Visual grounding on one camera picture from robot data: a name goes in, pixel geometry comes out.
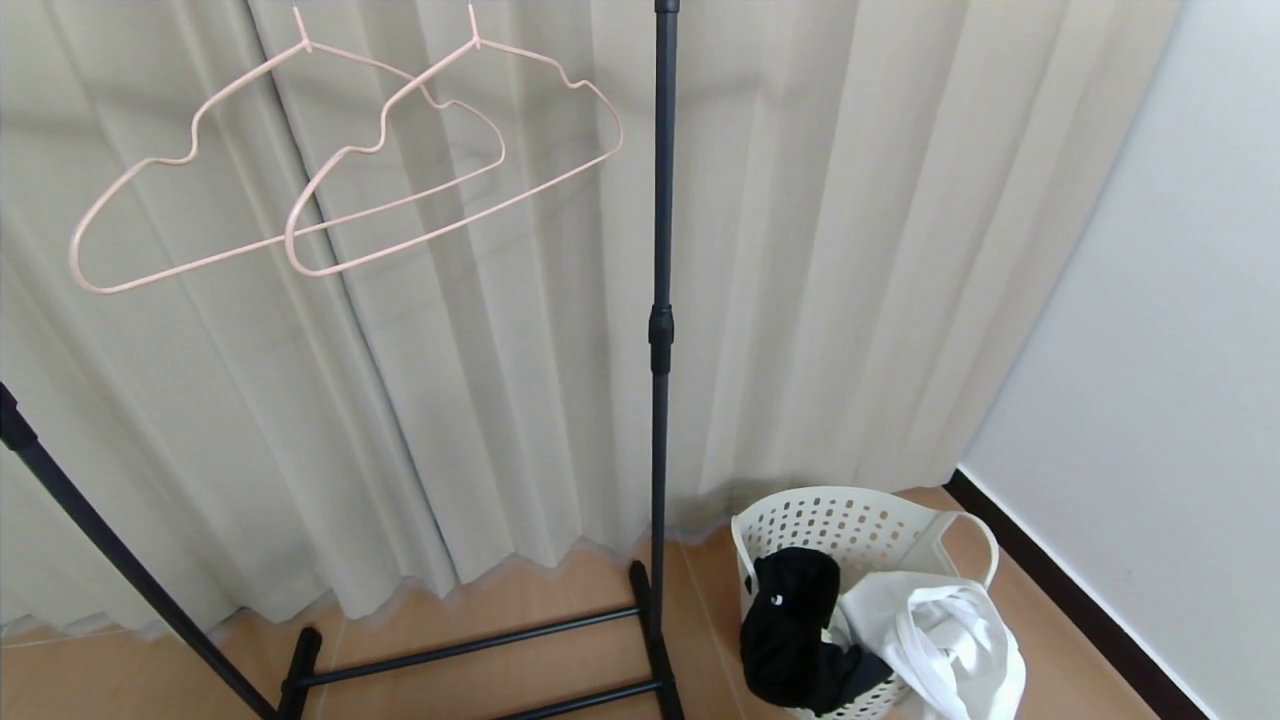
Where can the black clothes rack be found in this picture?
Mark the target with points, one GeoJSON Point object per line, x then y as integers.
{"type": "Point", "coordinates": [661, 200]}

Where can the white laundry basket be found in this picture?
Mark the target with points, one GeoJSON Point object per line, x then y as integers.
{"type": "Point", "coordinates": [830, 520]}

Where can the beige curtain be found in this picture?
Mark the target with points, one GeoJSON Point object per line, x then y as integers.
{"type": "Point", "coordinates": [850, 250]}

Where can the white printed t-shirt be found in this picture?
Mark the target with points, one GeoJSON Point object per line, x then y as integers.
{"type": "Point", "coordinates": [950, 640]}

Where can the pink clothes hanger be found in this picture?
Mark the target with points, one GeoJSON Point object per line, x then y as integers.
{"type": "Point", "coordinates": [476, 38]}
{"type": "Point", "coordinates": [304, 38]}

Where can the black shorts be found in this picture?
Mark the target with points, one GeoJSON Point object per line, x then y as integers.
{"type": "Point", "coordinates": [790, 620]}

